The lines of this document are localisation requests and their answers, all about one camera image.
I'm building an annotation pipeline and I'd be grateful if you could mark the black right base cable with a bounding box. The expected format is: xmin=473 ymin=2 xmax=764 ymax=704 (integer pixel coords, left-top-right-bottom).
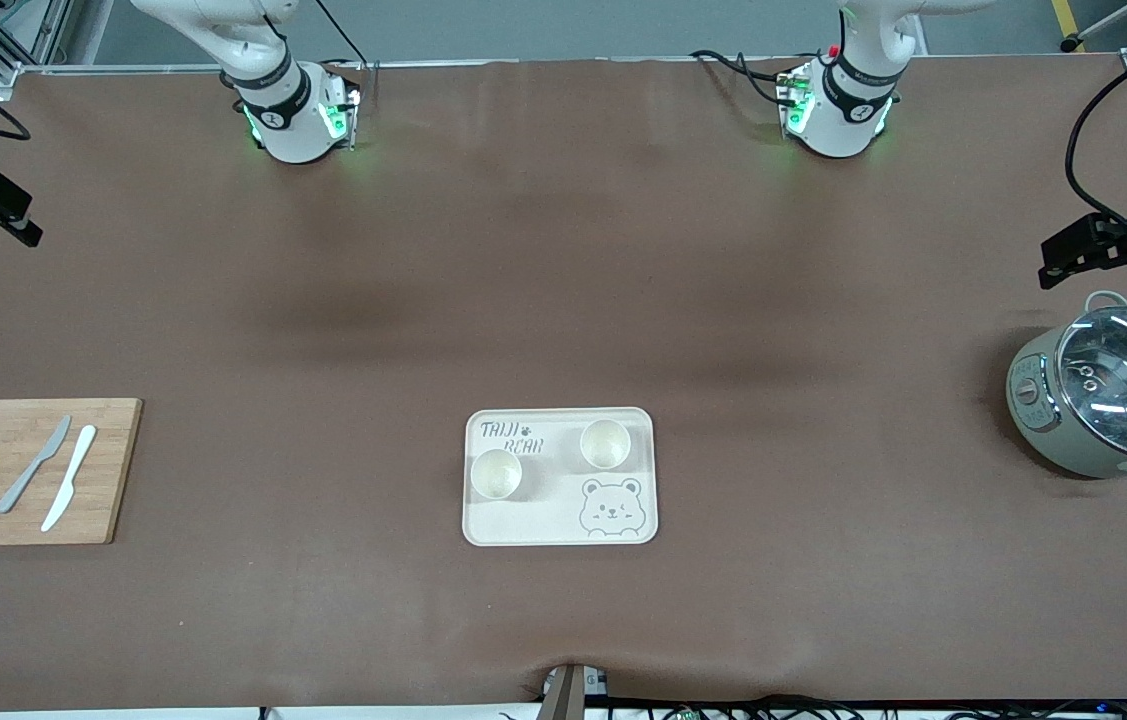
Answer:
xmin=311 ymin=0 xmax=370 ymax=71

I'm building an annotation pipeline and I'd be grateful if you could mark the wooden cutting board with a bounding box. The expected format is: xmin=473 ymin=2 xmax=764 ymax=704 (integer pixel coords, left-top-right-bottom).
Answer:
xmin=0 ymin=398 xmax=144 ymax=546

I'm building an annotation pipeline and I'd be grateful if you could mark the grey-green electric pot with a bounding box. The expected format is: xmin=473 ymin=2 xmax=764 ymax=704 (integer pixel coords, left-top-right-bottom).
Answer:
xmin=1006 ymin=290 xmax=1127 ymax=490

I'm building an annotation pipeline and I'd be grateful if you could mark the black base cable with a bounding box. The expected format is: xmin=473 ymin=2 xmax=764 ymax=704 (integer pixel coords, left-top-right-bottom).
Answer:
xmin=311 ymin=0 xmax=370 ymax=71
xmin=691 ymin=48 xmax=794 ymax=106

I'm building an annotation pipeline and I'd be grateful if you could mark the black left base cable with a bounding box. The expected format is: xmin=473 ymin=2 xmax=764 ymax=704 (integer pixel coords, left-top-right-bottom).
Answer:
xmin=691 ymin=48 xmax=794 ymax=106

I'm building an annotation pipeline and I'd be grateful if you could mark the brown table mat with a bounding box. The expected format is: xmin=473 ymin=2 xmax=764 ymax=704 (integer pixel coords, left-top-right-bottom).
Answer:
xmin=0 ymin=55 xmax=1127 ymax=713

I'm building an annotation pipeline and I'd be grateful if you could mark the white bear print tray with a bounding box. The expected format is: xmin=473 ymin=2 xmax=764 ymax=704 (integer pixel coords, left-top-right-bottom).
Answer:
xmin=462 ymin=407 xmax=659 ymax=548

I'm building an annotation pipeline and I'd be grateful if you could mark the grey plastic knife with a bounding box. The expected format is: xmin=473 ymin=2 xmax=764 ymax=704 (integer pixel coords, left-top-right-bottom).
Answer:
xmin=0 ymin=415 xmax=73 ymax=515

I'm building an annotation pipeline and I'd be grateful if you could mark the white plastic knife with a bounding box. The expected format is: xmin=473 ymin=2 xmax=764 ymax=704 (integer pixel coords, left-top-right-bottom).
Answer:
xmin=41 ymin=425 xmax=98 ymax=533

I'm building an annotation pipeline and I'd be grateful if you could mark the grey stand leg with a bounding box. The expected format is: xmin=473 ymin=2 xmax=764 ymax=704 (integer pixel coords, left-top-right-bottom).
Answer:
xmin=1061 ymin=0 xmax=1127 ymax=53

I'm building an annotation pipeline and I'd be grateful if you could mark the white IKEA cup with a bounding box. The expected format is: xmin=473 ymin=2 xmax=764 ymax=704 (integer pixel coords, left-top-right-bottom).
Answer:
xmin=470 ymin=448 xmax=524 ymax=501
xmin=579 ymin=419 xmax=633 ymax=471

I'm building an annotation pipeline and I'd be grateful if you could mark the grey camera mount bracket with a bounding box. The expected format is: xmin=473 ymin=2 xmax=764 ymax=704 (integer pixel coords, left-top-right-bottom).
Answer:
xmin=541 ymin=663 xmax=610 ymax=720

